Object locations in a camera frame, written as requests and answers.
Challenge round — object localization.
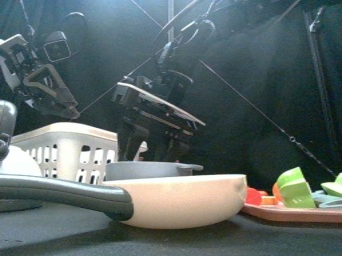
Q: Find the grey vertical frame bar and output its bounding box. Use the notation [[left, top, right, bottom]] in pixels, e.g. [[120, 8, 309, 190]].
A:
[[167, 0, 176, 44]]

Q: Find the cream pan with dark handle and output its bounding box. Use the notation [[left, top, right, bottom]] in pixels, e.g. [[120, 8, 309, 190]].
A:
[[0, 173, 249, 230]]

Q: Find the pink cutting board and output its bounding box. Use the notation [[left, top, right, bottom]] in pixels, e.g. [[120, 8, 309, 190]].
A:
[[239, 201, 342, 224]]

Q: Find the large green apple piece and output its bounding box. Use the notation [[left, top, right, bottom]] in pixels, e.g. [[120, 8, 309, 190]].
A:
[[275, 166, 318, 210]]

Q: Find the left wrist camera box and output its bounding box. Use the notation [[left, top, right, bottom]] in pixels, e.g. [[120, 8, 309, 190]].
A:
[[41, 30, 74, 64]]

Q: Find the grey toy pot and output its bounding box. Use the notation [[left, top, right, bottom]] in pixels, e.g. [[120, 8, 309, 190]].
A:
[[104, 160, 204, 183]]

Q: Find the flat orange toy food piece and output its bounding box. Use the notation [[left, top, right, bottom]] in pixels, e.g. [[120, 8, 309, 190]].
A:
[[261, 195, 281, 206]]

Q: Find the small green apple piece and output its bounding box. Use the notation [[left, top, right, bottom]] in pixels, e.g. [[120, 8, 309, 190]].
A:
[[319, 172, 342, 198]]

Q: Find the white plastic basket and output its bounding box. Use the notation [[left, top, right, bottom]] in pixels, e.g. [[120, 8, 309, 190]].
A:
[[9, 121, 150, 186]]

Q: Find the white kettle with grey knob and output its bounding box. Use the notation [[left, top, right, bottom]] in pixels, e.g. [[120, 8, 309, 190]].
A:
[[0, 99, 44, 213]]

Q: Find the blue-grey toy item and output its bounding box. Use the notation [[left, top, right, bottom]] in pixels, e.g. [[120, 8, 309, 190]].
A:
[[310, 189, 342, 210]]

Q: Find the thin diagonal frame cord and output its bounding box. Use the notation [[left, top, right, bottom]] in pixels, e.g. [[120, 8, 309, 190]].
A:
[[128, 0, 338, 178]]

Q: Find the red toy tomato piece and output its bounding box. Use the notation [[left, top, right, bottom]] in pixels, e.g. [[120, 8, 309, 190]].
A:
[[245, 186, 265, 207]]

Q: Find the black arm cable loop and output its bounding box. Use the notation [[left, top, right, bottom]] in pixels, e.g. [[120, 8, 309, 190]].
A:
[[151, 0, 218, 76]]

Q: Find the round orange toy food piece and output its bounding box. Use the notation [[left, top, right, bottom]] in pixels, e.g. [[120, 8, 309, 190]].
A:
[[271, 182, 285, 203]]

